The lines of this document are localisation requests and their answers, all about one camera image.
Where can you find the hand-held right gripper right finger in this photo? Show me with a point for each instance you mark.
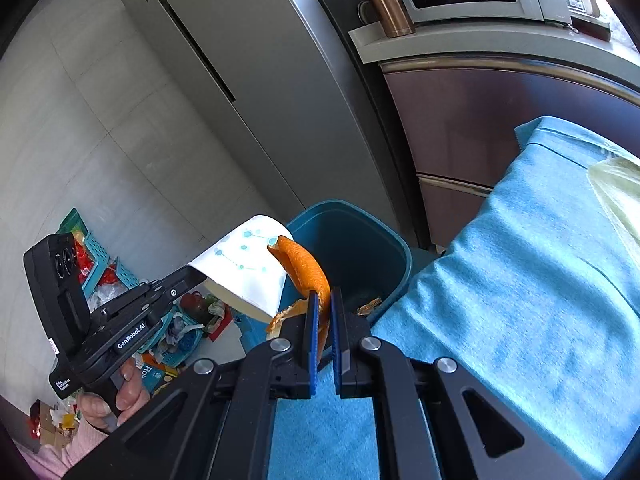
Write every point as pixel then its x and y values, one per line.
pixel 338 350

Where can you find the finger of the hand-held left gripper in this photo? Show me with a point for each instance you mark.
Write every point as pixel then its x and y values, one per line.
pixel 187 282

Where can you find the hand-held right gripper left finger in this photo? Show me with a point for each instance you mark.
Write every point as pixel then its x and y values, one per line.
pixel 313 350

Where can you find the orange peel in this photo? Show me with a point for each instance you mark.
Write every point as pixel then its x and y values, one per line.
pixel 305 270

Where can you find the teal plastic bin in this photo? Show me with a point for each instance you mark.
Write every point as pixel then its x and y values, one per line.
pixel 360 260

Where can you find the person's left forearm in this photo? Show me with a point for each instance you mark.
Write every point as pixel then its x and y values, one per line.
pixel 75 452

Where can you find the person's left hand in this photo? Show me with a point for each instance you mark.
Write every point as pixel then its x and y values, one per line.
pixel 125 392

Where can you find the small brown wrapper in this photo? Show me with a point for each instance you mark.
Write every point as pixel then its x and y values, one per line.
pixel 370 306

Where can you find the teal plastic basket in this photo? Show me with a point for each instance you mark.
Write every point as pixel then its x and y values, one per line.
pixel 95 255
pixel 175 350

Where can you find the teal printed packet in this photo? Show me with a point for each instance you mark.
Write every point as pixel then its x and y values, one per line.
pixel 160 375

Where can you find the pile of packaged goods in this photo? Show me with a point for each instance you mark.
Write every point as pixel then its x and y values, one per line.
pixel 55 422

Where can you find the blue floral tablecloth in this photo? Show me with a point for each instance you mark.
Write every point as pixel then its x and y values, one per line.
pixel 500 285

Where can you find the silver refrigerator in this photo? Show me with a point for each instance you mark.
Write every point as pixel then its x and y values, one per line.
pixel 280 85

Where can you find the kitchen counter with cabinets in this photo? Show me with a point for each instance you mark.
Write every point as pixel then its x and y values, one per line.
pixel 475 110

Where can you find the dark red container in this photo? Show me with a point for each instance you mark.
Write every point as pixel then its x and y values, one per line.
pixel 592 27

